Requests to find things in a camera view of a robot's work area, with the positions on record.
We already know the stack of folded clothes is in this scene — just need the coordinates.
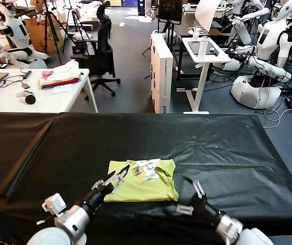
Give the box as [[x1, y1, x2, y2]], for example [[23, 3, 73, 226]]
[[38, 60, 82, 90]]

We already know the white work table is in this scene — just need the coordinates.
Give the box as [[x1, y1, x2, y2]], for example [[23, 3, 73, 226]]
[[0, 68, 99, 113]]

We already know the white humanoid robot right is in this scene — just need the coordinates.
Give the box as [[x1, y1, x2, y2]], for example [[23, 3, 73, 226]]
[[222, 0, 292, 110]]

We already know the white humanoid robot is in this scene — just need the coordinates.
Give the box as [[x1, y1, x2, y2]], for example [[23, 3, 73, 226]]
[[0, 0, 49, 69], [227, 0, 271, 45], [222, 0, 292, 110]]

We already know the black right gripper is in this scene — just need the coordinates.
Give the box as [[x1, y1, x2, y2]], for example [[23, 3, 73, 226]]
[[164, 175, 224, 228]]

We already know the dark wooden desk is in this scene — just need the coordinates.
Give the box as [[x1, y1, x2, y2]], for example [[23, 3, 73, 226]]
[[174, 15, 225, 36]]

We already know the brown cardboard box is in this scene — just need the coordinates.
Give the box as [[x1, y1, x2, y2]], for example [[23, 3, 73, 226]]
[[23, 16, 67, 54]]

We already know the white bottle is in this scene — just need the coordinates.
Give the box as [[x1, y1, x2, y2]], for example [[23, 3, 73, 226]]
[[198, 36, 210, 59]]

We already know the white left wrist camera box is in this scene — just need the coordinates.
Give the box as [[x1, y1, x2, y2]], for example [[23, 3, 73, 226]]
[[41, 193, 67, 217]]

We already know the wide black table cover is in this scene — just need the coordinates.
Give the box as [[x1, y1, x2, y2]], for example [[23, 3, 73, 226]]
[[0, 111, 292, 245]]

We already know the white ring controller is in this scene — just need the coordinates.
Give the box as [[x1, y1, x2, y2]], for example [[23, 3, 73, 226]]
[[188, 26, 209, 41]]

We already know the white floor cable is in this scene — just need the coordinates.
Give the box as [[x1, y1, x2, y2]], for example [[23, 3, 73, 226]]
[[260, 108, 292, 129]]

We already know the tall white cardboard box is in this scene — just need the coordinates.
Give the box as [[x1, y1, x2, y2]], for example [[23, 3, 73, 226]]
[[150, 33, 174, 114]]

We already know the dark tablet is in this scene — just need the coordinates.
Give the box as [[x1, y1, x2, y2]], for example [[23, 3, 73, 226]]
[[188, 40, 220, 56]]

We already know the black office chair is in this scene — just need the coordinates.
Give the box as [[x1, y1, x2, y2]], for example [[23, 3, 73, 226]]
[[70, 1, 121, 97]]

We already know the black camera tripod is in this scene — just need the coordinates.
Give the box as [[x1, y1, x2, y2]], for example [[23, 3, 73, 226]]
[[64, 7, 92, 54], [35, 0, 75, 66]]

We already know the white humanoid robot left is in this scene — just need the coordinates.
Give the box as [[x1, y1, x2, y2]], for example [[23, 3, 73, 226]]
[[0, 0, 49, 69]]

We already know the yellow-green t-shirt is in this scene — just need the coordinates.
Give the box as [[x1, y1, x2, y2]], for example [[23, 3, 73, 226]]
[[103, 158, 179, 204]]

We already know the white curved sheet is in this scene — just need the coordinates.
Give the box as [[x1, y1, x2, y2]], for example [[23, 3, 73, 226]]
[[194, 0, 222, 33]]

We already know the black monitor on stand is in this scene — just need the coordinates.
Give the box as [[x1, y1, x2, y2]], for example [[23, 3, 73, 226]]
[[158, 0, 183, 82]]

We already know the white standing desk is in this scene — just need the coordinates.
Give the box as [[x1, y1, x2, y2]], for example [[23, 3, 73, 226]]
[[176, 37, 232, 115]]

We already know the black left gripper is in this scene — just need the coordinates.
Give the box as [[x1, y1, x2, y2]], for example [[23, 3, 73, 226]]
[[81, 164, 131, 213]]

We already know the black round handheld device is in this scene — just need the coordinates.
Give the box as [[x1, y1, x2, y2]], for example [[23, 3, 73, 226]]
[[17, 90, 36, 105]]

